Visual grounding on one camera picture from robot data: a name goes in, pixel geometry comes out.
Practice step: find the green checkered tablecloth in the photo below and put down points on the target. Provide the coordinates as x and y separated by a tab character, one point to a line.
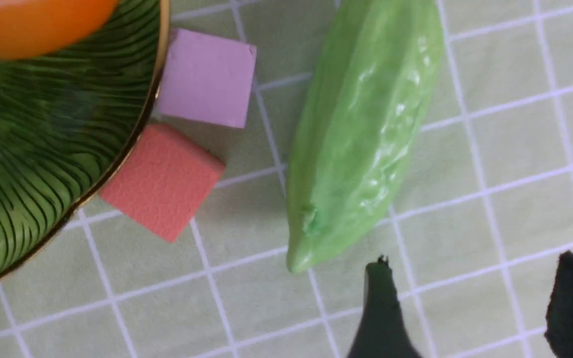
473	237

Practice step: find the green glass leaf plate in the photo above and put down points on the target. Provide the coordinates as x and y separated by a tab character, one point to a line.
70	119

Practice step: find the orange yellow mango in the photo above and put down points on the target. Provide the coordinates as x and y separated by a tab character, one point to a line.
29	28

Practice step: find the green starfruit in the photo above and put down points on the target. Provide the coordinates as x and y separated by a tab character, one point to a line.
365	104

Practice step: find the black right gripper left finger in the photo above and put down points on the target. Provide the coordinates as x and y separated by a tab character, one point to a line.
381	332

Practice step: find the pink foam cube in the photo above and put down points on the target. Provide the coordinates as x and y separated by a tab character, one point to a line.
207	79

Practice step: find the salmon foam cube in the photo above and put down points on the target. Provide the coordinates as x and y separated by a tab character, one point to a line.
163	181

